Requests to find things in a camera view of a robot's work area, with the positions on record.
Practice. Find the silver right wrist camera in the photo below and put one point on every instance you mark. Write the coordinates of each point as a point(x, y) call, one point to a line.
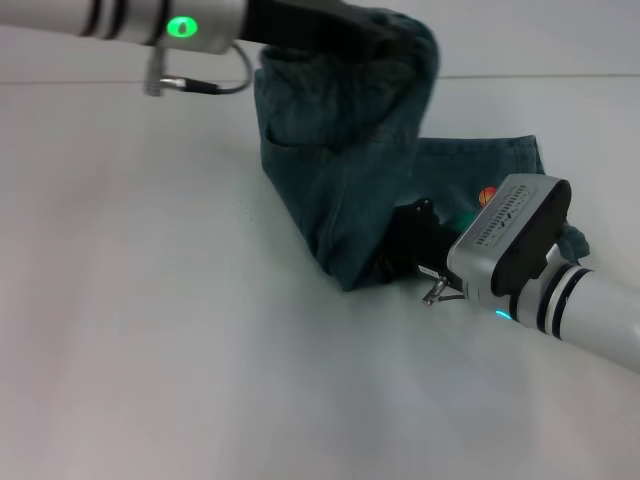
point(510, 220)

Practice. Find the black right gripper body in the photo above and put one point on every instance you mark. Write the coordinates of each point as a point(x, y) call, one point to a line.
point(420, 245)

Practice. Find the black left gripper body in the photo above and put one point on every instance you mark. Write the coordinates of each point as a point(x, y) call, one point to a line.
point(320, 25)

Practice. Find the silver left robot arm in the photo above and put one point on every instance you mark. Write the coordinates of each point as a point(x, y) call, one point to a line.
point(50, 12)

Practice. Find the blue denim shorts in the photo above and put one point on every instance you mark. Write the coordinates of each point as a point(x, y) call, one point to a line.
point(325, 175)

